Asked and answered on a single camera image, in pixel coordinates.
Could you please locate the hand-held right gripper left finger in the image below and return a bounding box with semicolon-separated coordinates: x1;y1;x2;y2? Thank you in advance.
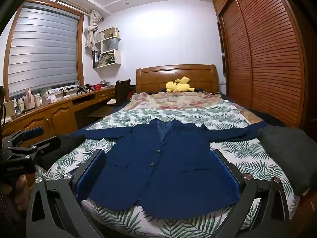
25;148;109;238

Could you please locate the person's left hand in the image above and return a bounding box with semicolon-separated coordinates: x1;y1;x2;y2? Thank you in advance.
13;175;34;211

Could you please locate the grey window blind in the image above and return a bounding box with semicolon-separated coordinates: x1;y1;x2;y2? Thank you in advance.
9;2;81;96

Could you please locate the floral blanket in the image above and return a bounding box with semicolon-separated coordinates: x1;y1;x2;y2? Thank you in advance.
129;91;229;112

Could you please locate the blue suit jacket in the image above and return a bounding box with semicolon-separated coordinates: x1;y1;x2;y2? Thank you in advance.
71;119;269;220

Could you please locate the tied beige curtain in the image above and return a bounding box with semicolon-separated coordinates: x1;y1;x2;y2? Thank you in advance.
84;10;104;48

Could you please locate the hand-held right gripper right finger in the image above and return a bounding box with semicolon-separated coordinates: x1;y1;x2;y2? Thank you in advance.
209;149;291;238

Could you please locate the dark chair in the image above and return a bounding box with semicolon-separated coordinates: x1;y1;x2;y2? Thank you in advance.
114;79;132;105

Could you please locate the dark grey garment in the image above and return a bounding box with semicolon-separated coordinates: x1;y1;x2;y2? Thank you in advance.
258;126;317;197

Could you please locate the white wall shelf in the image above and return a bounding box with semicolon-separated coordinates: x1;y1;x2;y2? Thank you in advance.
92;27;122;69

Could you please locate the black tripod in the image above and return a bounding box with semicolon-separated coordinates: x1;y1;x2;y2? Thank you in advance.
77;84;94;95

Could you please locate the yellow plush toy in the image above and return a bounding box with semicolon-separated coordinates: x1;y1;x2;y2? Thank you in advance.
165;76;195;93

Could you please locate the wooden desk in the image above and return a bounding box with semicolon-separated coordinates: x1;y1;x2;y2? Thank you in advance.
0;85;117;140

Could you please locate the wooden headboard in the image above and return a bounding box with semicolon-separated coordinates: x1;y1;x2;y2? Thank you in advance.
136;64;220;95

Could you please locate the bed with leaf-print cover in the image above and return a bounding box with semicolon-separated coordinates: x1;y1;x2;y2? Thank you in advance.
47;99;301;238

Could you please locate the wooden louvred wardrobe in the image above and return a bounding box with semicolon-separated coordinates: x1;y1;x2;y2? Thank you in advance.
212;0;307;129

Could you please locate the pink bottle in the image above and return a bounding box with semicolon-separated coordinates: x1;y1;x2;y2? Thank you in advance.
25;88;36;111

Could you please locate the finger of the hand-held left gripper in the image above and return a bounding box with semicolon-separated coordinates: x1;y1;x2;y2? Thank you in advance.
22;136;62;157
10;126;44;147

